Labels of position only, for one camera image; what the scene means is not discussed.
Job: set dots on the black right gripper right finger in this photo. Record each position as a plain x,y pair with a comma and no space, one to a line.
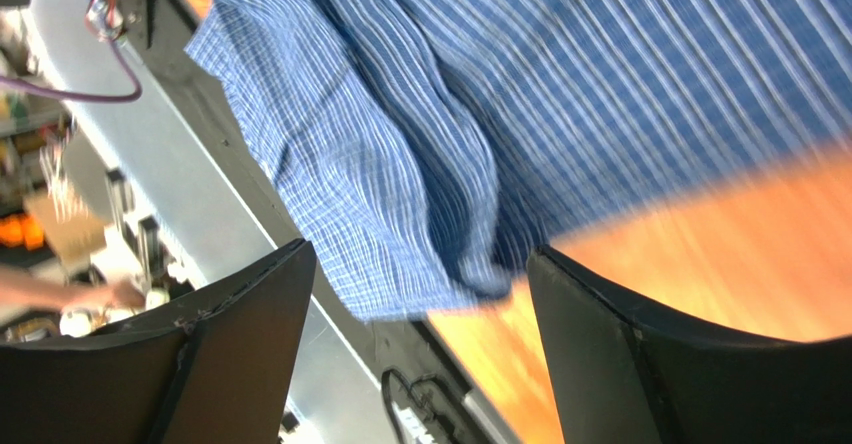
625,368

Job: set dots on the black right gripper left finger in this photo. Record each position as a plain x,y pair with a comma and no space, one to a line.
213,366

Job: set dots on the blue checked long sleeve shirt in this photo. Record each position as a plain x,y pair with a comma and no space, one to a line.
425,147

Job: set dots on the aluminium rail frame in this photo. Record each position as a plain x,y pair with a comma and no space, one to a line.
180,147

